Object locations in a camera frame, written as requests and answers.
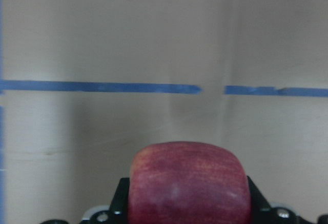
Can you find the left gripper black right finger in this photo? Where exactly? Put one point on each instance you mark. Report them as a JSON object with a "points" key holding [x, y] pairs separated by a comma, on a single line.
{"points": [[260, 207]]}

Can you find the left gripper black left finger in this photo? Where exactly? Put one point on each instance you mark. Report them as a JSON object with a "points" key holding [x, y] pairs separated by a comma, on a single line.
{"points": [[119, 204]]}

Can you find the red yellow streaked apple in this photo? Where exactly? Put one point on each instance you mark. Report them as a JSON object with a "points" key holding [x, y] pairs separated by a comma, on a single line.
{"points": [[188, 182]]}

